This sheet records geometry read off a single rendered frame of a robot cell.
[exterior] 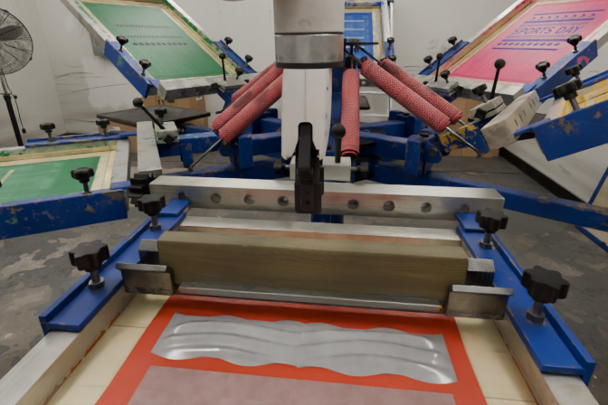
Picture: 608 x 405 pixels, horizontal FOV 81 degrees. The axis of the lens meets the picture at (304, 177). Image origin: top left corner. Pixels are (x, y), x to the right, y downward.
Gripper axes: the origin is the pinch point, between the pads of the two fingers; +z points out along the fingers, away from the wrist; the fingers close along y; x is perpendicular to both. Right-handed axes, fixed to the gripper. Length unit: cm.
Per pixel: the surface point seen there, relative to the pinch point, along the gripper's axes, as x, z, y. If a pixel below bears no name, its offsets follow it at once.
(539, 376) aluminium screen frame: 24.8, 15.0, 12.0
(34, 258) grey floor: -192, 112, -136
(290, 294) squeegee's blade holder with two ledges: -2.4, 13.8, 3.2
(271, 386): -3.1, 17.7, 13.7
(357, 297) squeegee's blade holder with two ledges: 6.4, 13.9, 3.0
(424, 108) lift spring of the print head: 26, 0, -60
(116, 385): -20.1, 17.5, 15.4
